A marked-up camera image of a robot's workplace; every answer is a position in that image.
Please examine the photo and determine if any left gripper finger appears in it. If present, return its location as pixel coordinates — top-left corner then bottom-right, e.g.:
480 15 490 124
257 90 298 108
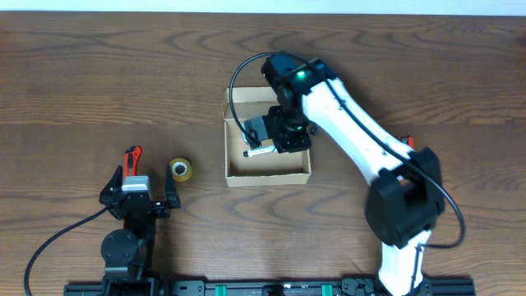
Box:
164 164 178 201
101 165 123 197

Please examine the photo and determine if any yellow clear tape roll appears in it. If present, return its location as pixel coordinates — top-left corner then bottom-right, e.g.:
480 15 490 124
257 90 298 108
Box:
169 158 193 183

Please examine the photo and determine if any black capped white marker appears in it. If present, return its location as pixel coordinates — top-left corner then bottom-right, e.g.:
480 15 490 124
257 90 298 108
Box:
243 145 276 158

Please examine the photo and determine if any red utility knife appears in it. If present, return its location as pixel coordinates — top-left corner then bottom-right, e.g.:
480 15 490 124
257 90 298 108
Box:
124 146 142 178

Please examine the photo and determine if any red black stapler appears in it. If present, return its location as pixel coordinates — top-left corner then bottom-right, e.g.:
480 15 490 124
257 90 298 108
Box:
400 136 414 149

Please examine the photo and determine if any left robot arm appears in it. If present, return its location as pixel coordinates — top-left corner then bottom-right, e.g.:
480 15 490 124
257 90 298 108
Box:
99 166 181 296

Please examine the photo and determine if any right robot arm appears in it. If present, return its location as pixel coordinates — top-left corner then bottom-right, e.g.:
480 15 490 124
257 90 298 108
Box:
261 53 445 295

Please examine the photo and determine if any open brown cardboard box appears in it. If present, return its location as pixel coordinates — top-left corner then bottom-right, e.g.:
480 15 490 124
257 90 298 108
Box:
223 86 311 187

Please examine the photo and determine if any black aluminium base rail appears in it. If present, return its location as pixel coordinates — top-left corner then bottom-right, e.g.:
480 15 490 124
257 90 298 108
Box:
63 275 477 296

